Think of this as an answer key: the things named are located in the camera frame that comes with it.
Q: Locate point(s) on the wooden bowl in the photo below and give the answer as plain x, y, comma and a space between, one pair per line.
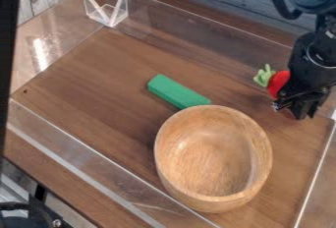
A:
214, 158

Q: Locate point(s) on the clear acrylic wall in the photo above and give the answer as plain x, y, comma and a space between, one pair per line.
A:
318, 211
90, 180
195, 36

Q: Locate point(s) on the clear acrylic back wall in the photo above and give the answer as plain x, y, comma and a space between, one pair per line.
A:
195, 36

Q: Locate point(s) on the clear acrylic right wall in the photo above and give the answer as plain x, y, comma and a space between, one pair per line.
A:
318, 211

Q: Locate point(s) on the green rectangular block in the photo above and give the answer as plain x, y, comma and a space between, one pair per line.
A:
175, 93

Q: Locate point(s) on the clear acrylic front wall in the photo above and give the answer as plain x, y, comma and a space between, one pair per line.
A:
90, 180

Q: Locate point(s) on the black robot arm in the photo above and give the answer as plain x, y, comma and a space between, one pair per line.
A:
323, 9

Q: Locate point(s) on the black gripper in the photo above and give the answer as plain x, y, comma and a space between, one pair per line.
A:
312, 66

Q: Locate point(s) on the red toy strawberry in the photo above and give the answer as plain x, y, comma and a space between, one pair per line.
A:
272, 79

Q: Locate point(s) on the black vertical pole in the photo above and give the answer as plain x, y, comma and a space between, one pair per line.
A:
10, 8

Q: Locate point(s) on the black clamp with cable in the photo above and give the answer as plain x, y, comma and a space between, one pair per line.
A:
28, 213

